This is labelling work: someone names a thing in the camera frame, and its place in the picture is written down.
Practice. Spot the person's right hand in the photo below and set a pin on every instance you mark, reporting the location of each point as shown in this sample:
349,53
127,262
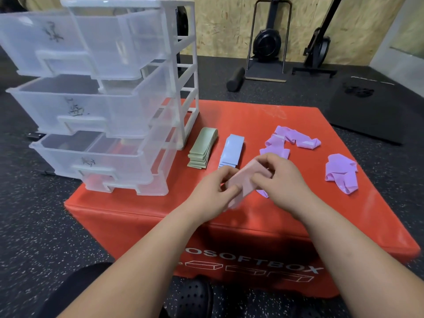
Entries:
291,192

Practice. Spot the stack of blue bands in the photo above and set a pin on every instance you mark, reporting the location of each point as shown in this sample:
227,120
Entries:
232,149

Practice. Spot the person's left forearm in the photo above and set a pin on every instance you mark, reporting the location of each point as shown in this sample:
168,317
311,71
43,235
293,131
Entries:
132,271

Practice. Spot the black upright rowing machine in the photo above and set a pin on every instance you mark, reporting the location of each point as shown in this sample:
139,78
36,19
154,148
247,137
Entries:
318,49

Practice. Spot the stack of green bands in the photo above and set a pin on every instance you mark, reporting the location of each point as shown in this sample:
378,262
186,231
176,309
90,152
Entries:
203,145

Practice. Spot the wall mirror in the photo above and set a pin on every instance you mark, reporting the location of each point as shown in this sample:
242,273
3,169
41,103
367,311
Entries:
407,23

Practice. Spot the translucent plastic drawer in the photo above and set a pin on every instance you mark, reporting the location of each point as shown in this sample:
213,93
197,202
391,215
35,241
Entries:
152,187
116,46
116,162
126,112

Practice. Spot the person's right forearm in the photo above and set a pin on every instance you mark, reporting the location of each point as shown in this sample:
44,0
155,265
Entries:
361,261

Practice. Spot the black perforated clog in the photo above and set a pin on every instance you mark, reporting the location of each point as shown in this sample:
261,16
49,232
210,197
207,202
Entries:
193,298

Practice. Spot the black foam roller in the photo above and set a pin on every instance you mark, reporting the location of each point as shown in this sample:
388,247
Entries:
236,80

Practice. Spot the clear plastic drawer unit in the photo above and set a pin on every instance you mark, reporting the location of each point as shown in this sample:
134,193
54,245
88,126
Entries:
132,2

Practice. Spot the purple band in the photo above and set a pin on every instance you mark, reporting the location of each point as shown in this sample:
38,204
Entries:
263,194
275,147
298,137
341,172

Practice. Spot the black exercise mat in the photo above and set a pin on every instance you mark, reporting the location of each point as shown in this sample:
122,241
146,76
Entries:
364,112

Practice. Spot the stack of pink bands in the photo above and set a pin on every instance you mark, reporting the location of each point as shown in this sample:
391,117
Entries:
246,182

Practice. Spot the black ski machine with stand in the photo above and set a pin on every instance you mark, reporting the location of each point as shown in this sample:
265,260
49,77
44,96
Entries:
266,44

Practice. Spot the person's left hand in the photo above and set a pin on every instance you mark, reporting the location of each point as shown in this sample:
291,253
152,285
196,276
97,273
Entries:
212,198

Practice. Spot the red soft plyo box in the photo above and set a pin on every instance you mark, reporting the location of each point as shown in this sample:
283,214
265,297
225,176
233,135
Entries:
232,112

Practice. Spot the person's black trousers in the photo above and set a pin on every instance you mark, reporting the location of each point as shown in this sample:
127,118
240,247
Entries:
73,284

